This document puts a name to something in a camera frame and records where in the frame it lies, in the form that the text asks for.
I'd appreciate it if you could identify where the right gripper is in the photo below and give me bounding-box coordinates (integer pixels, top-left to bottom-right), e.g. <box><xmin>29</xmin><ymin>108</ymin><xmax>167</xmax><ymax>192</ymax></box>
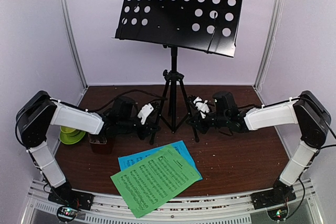
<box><xmin>186</xmin><ymin>110</ymin><xmax>229</xmax><ymax>134</ymax></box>

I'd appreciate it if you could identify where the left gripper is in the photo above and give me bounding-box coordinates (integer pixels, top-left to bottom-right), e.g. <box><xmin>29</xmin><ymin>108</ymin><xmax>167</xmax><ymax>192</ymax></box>
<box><xmin>118</xmin><ymin>116</ymin><xmax>161</xmax><ymax>140</ymax></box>

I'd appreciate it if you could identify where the black music stand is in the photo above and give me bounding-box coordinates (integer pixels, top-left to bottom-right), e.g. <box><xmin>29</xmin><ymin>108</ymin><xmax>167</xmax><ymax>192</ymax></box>
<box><xmin>115</xmin><ymin>0</ymin><xmax>243</xmax><ymax>132</ymax></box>

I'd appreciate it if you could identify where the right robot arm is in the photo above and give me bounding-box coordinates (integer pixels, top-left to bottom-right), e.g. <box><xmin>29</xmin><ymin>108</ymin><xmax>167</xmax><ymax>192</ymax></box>
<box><xmin>186</xmin><ymin>90</ymin><xmax>333</xmax><ymax>204</ymax></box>

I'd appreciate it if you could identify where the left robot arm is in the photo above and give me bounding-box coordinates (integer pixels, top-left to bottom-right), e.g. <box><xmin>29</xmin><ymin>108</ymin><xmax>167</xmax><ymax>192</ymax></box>
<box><xmin>15</xmin><ymin>90</ymin><xmax>160</xmax><ymax>205</ymax></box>

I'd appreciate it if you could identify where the blue sheet music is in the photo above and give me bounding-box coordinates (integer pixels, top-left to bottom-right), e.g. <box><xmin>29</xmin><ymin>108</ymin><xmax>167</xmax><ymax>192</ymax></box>
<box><xmin>118</xmin><ymin>140</ymin><xmax>203</xmax><ymax>180</ymax></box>

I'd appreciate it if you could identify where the brown metronome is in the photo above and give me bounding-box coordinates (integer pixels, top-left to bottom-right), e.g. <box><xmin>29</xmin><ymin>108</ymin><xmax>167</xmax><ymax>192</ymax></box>
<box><xmin>88</xmin><ymin>134</ymin><xmax>114</xmax><ymax>155</ymax></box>

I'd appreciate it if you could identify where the green sheet music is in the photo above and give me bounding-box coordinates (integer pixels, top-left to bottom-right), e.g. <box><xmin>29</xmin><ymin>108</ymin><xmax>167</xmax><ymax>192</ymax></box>
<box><xmin>110</xmin><ymin>144</ymin><xmax>201</xmax><ymax>218</ymax></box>

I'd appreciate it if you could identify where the green saucer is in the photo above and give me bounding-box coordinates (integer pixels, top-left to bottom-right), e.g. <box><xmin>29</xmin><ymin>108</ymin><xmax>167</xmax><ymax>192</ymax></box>
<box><xmin>59</xmin><ymin>130</ymin><xmax>86</xmax><ymax>145</ymax></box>

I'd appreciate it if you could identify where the green bowl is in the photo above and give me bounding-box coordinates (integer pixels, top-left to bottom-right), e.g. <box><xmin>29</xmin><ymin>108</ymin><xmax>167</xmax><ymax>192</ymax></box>
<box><xmin>60</xmin><ymin>126</ymin><xmax>80</xmax><ymax>136</ymax></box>

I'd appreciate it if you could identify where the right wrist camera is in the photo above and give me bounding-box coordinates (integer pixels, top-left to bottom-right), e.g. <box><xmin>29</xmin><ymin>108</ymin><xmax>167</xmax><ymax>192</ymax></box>
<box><xmin>189</xmin><ymin>95</ymin><xmax>210</xmax><ymax>119</ymax></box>

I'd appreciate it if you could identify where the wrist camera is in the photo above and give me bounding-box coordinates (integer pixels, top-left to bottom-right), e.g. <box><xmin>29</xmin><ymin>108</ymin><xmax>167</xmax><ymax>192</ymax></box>
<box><xmin>137</xmin><ymin>101</ymin><xmax>159</xmax><ymax>125</ymax></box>
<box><xmin>189</xmin><ymin>95</ymin><xmax>210</xmax><ymax>119</ymax></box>

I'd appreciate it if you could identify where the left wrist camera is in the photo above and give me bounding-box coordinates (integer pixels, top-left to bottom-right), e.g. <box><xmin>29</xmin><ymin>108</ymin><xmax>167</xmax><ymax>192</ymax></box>
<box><xmin>137</xmin><ymin>101</ymin><xmax>159</xmax><ymax>125</ymax></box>

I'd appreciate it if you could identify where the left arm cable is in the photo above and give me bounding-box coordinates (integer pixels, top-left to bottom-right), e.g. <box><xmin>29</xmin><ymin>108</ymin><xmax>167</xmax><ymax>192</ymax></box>
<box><xmin>99</xmin><ymin>89</ymin><xmax>169</xmax><ymax>112</ymax></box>

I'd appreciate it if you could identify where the front aluminium rail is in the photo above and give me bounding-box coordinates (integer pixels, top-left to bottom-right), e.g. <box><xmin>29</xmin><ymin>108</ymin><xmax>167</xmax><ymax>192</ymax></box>
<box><xmin>26</xmin><ymin>178</ymin><xmax>320</xmax><ymax>224</ymax></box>

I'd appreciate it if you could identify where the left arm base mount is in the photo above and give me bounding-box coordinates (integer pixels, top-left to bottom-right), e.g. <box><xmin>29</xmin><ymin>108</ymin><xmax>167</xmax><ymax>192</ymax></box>
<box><xmin>48</xmin><ymin>191</ymin><xmax>94</xmax><ymax>223</ymax></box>

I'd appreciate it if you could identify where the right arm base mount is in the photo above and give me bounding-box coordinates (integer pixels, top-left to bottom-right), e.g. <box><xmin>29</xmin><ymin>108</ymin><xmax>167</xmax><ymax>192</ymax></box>
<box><xmin>251</xmin><ymin>189</ymin><xmax>296</xmax><ymax>222</ymax></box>

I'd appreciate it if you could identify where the right aluminium frame post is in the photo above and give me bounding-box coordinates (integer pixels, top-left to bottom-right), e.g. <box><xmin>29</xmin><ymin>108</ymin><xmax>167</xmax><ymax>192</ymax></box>
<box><xmin>254</xmin><ymin>0</ymin><xmax>284</xmax><ymax>93</ymax></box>

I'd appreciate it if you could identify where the aluminium frame post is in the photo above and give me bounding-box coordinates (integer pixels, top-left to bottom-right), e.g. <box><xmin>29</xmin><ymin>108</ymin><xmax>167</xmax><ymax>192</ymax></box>
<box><xmin>254</xmin><ymin>0</ymin><xmax>284</xmax><ymax>93</ymax></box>
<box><xmin>60</xmin><ymin>0</ymin><xmax>88</xmax><ymax>89</ymax></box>

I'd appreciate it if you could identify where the left aluminium frame post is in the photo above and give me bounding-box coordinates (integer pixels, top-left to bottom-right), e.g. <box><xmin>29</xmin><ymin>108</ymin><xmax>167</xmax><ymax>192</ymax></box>
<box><xmin>60</xmin><ymin>0</ymin><xmax>88</xmax><ymax>89</ymax></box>

